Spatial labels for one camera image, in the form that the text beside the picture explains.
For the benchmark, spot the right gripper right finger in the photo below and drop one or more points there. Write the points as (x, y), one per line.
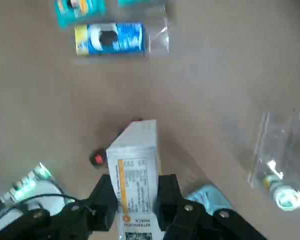
(190, 222)

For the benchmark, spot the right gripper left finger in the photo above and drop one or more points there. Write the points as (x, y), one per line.
(65, 222)

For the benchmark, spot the orange black barcode scanner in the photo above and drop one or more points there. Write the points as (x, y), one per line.
(97, 158)

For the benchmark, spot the white orange cookie box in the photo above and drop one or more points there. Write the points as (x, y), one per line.
(135, 175)

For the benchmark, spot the light blue shopping basket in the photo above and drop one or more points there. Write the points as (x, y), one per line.
(207, 197)

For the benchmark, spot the green-lidded white jar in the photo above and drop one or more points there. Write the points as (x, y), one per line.
(285, 197)

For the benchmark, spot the clear acrylic display stand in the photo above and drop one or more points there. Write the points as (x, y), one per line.
(277, 150)

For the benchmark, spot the blue Oreo cookie box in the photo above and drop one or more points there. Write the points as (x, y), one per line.
(115, 37)

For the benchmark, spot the teal snack packet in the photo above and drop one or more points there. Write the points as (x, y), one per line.
(140, 2)
(77, 12)

